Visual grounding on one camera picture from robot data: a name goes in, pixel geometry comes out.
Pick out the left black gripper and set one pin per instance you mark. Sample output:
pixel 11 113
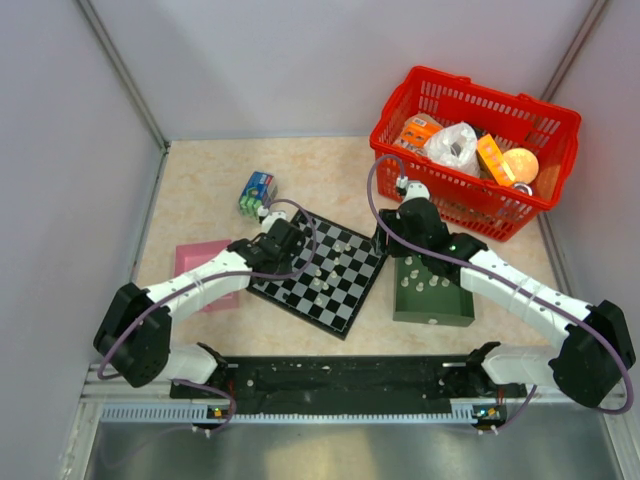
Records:
pixel 287 268

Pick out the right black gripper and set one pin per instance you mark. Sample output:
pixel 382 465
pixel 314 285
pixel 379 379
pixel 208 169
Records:
pixel 382 248

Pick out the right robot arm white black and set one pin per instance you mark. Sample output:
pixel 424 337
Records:
pixel 588 350

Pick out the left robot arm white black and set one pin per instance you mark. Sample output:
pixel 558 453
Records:
pixel 136 334

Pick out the black white chess board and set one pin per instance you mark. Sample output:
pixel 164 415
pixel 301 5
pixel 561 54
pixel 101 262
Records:
pixel 358 270

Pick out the blue green sponge pack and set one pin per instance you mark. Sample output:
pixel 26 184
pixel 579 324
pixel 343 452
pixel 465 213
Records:
pixel 260 190

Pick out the green plastic tray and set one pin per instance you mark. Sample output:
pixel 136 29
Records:
pixel 435 305

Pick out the pink plastic tray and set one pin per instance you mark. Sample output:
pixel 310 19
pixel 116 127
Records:
pixel 190 256

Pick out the orange box left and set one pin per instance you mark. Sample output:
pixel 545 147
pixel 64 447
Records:
pixel 417 130

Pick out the orange box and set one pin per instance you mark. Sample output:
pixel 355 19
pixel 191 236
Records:
pixel 417 130
pixel 492 159

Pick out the white plastic bag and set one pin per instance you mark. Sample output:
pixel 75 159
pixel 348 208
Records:
pixel 455 147

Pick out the orange box right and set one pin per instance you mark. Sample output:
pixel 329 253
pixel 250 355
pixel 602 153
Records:
pixel 492 159

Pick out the orange ball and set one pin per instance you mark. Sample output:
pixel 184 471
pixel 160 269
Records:
pixel 523 164

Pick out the red plastic basket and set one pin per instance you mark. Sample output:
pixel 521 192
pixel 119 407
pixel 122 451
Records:
pixel 479 204

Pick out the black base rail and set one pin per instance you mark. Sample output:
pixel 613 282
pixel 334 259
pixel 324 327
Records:
pixel 334 385

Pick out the grey cable duct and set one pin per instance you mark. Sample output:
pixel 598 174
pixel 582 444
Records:
pixel 459 413

